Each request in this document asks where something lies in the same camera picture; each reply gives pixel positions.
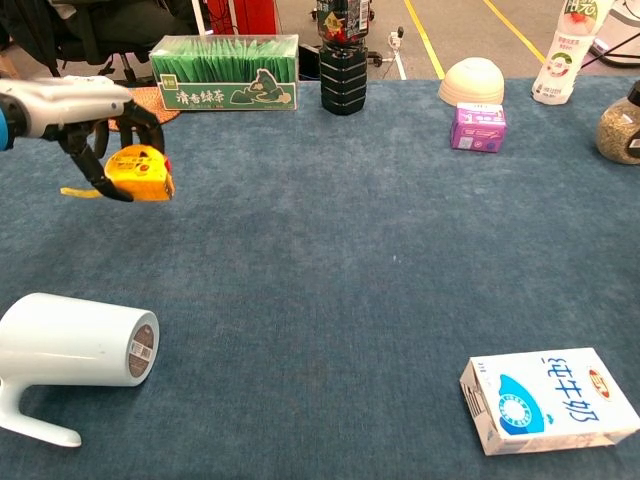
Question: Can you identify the blue table mat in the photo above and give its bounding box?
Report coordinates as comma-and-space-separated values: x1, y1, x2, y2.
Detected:
0, 77, 640, 480

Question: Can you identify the dark tea bottle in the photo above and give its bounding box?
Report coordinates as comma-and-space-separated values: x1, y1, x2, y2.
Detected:
316, 0, 371, 117

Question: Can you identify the light blue plastic mug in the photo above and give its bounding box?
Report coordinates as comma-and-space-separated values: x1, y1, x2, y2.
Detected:
0, 292, 161, 448

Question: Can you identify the clear green tea bag box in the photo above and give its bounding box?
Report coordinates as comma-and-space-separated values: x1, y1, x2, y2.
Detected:
149, 33, 300, 112

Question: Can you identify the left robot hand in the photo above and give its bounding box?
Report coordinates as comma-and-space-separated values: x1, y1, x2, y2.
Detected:
8, 74, 166, 204

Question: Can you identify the beige bowl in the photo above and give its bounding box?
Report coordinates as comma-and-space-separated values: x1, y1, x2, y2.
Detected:
438, 56, 506, 106

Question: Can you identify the small purple box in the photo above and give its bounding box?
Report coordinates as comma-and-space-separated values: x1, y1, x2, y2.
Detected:
449, 102, 509, 154

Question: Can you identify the yellow tape measure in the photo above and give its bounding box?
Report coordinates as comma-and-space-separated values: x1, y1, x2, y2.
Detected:
59, 143, 177, 202

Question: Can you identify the white drink bottle yellow cap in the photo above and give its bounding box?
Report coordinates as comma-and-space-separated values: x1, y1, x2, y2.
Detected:
530, 0, 615, 105

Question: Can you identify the red cabinet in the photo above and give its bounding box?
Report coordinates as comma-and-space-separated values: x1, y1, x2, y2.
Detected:
206, 0, 279, 36

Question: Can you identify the white blue milk carton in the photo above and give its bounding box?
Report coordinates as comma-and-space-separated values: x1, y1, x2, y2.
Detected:
459, 347, 640, 457

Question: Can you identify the glass jar black lid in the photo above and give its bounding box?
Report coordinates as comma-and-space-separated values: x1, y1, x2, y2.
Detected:
594, 79, 640, 165

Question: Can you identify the round woven coaster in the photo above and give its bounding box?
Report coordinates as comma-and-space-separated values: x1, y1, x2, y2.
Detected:
107, 85, 182, 132

